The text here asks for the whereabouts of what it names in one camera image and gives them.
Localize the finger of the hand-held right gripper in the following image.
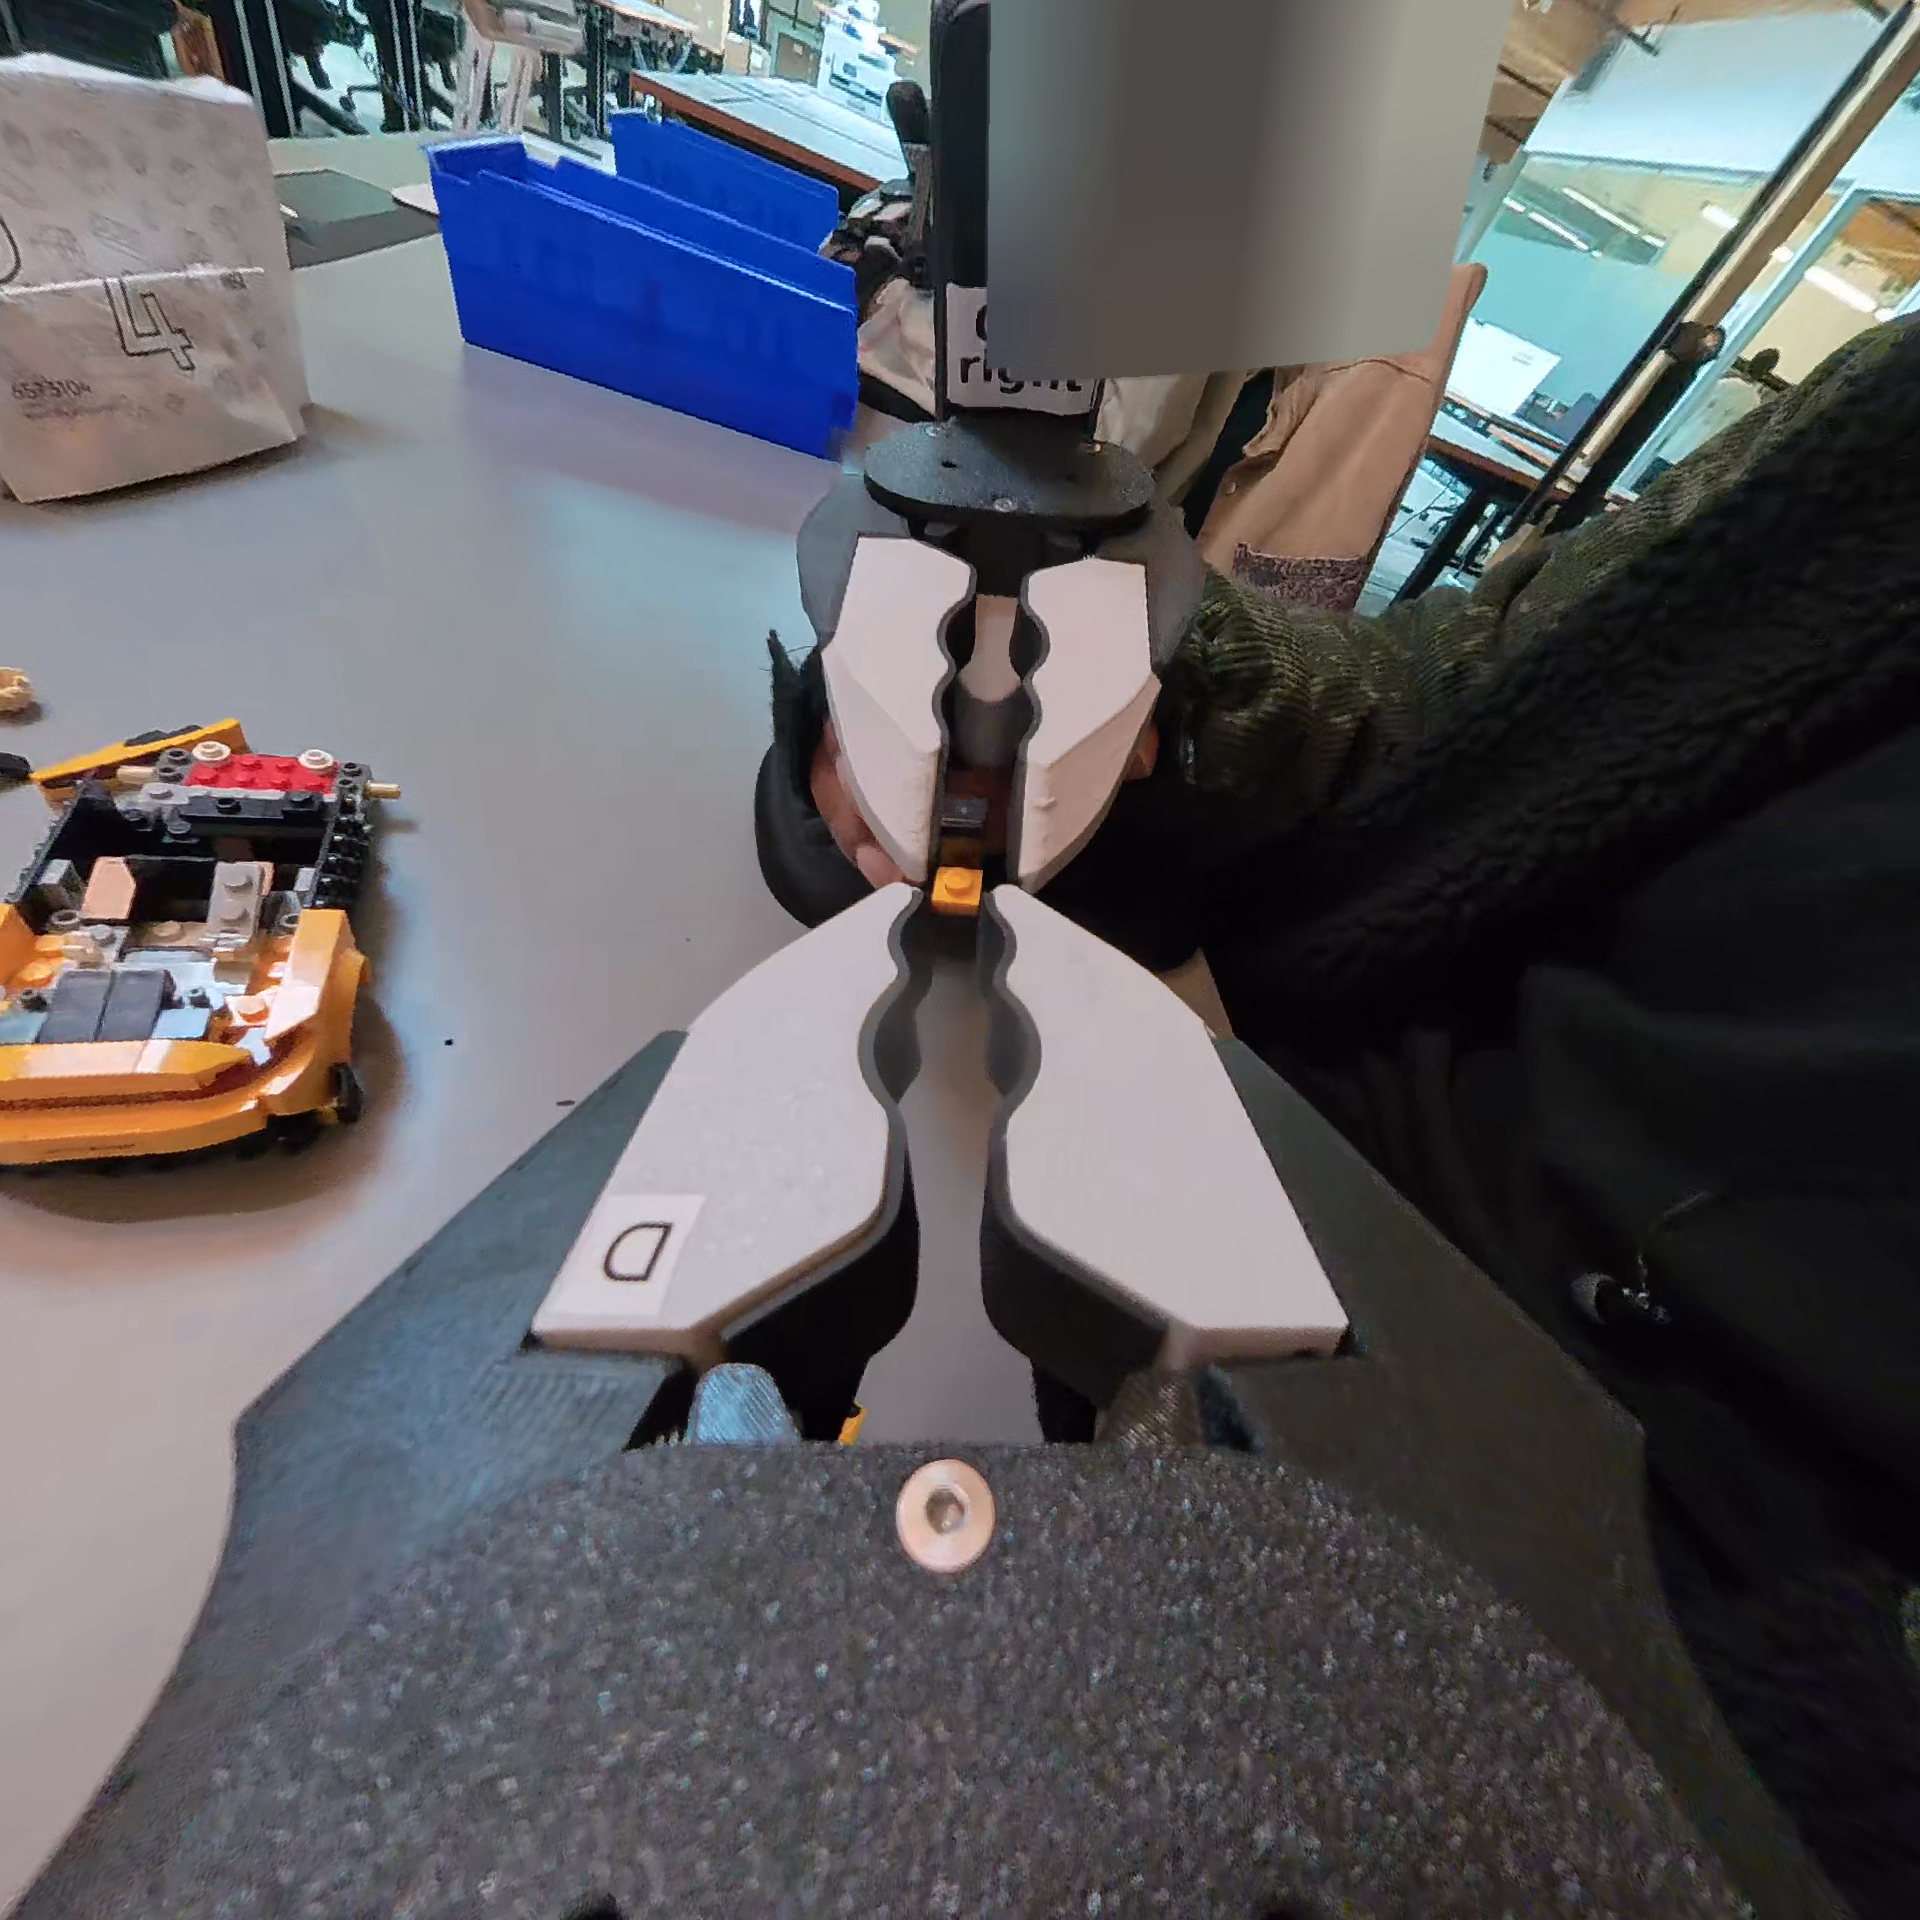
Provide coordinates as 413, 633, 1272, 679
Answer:
820, 535, 978, 890
1008, 557, 1163, 890

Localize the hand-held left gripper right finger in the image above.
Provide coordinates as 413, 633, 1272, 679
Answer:
981, 886, 1355, 1427

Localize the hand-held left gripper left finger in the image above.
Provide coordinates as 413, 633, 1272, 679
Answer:
533, 884, 922, 1442

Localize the yellow lego car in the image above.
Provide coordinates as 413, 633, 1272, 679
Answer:
0, 743, 407, 1173

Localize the yellow lego side panel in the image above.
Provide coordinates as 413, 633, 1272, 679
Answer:
31, 718, 247, 794

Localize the person's right forearm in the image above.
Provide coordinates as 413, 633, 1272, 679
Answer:
1153, 317, 1920, 993

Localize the blue plastic bin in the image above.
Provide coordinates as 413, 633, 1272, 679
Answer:
423, 137, 858, 461
609, 114, 841, 253

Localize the long wooden office table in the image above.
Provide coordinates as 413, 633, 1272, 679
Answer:
630, 69, 909, 196

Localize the small white printed paper bag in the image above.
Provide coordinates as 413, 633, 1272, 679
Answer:
0, 267, 312, 505

